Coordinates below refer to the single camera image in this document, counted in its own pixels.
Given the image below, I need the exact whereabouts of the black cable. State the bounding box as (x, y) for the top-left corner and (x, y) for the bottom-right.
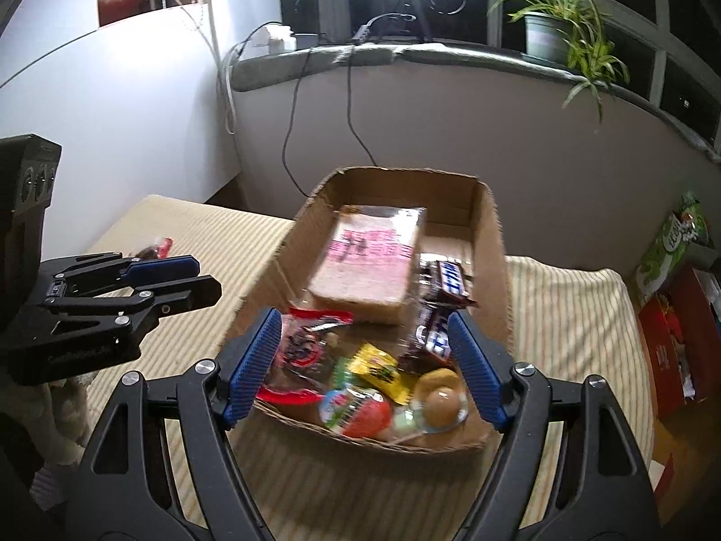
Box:
(345, 48), (378, 169)
(280, 48), (316, 199)

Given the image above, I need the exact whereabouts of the striped beige tablecloth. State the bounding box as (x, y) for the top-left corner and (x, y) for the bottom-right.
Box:
(84, 194), (657, 541)

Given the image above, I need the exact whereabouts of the red box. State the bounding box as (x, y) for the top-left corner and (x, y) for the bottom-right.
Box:
(639, 267), (721, 421)

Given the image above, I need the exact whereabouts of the red clear snack packet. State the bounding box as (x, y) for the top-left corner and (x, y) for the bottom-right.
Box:
(258, 307), (356, 407)

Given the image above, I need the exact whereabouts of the dark red snack packet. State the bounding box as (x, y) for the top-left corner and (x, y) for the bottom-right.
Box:
(138, 237), (173, 261)

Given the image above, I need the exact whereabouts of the green carton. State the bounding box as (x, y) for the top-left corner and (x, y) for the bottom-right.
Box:
(636, 192), (707, 299)

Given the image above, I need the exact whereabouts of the cardboard box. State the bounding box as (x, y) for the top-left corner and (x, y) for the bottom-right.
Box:
(228, 166), (513, 454)

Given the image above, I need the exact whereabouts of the white cable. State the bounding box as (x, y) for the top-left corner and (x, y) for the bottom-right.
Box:
(217, 50), (237, 136)

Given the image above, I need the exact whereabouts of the round bun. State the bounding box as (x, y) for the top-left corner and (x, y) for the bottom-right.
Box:
(388, 368), (468, 443)

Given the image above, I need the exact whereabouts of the potted spider plant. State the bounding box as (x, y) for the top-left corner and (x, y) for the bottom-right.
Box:
(487, 0), (632, 125)

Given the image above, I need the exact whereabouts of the window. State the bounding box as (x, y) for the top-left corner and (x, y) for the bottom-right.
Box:
(276, 0), (721, 153)

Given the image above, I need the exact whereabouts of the black tripod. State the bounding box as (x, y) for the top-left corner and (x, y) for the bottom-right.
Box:
(388, 0), (430, 43)

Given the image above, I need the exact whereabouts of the white power strip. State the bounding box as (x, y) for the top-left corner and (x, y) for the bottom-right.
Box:
(248, 23), (297, 57)

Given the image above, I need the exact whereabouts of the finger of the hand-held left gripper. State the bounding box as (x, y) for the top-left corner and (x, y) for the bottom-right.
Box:
(37, 275), (222, 346)
(41, 252), (199, 297)

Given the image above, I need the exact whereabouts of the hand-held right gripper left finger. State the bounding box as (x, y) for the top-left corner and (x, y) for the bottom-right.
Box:
(79, 307), (283, 541)

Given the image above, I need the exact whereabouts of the yellow candy packet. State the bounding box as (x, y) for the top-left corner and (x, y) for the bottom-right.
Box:
(345, 343), (420, 405)

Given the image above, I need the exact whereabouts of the bread packet with pink label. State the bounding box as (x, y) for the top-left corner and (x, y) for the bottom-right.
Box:
(307, 204), (428, 325)

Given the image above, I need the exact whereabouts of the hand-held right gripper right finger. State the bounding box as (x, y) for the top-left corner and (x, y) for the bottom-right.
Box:
(447, 310), (660, 541)

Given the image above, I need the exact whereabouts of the grey stone windowsill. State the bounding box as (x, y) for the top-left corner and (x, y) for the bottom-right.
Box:
(231, 42), (721, 161)

